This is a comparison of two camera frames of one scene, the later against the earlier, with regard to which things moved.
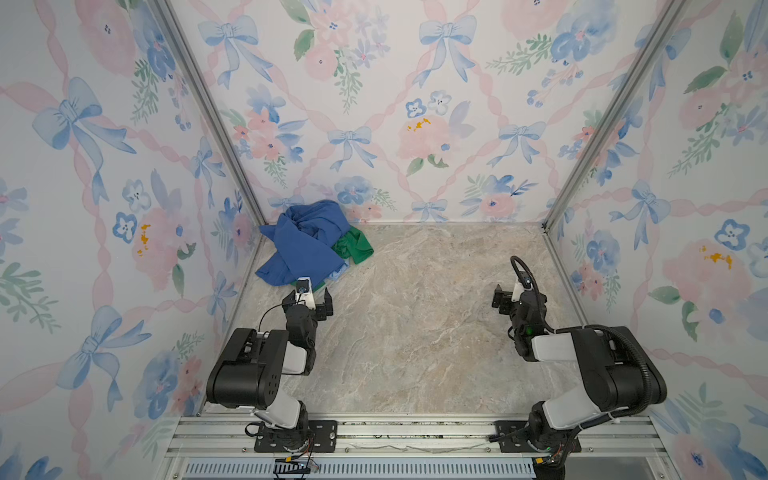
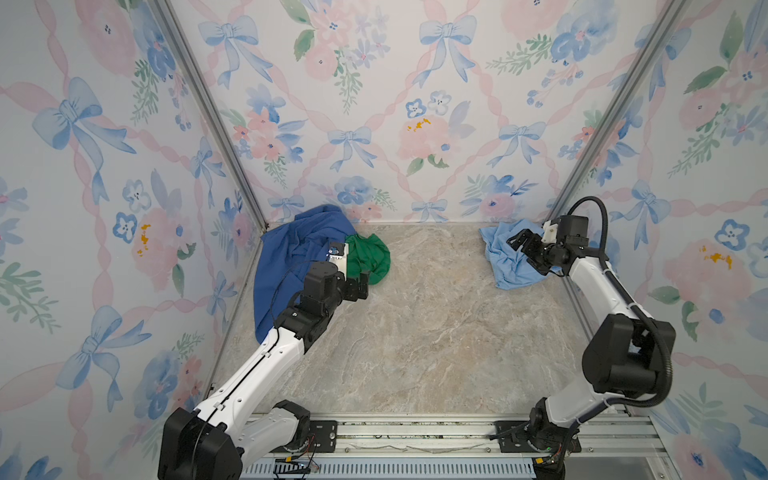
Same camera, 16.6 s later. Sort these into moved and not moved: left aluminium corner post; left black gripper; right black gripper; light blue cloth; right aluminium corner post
Moved: light blue cloth; right black gripper; left black gripper
Not moved: left aluminium corner post; right aluminium corner post
